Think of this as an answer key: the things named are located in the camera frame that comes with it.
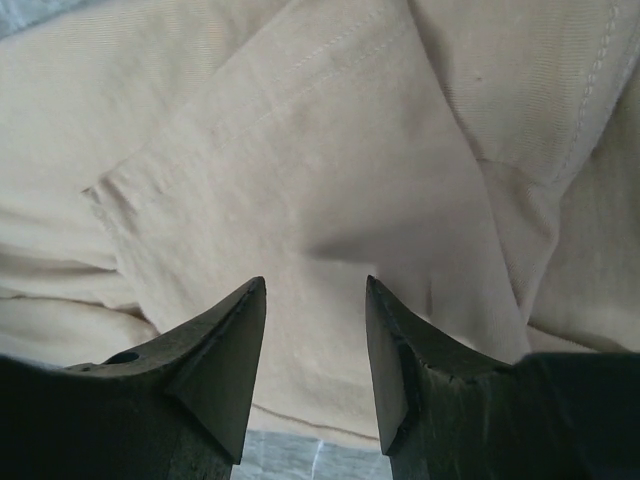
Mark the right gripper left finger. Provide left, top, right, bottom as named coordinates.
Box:
left=1, top=277, right=266, bottom=479

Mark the beige t-shirt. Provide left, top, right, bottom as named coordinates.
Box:
left=1, top=1, right=639, bottom=446

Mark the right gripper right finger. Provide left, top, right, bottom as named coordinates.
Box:
left=366, top=278, right=639, bottom=479

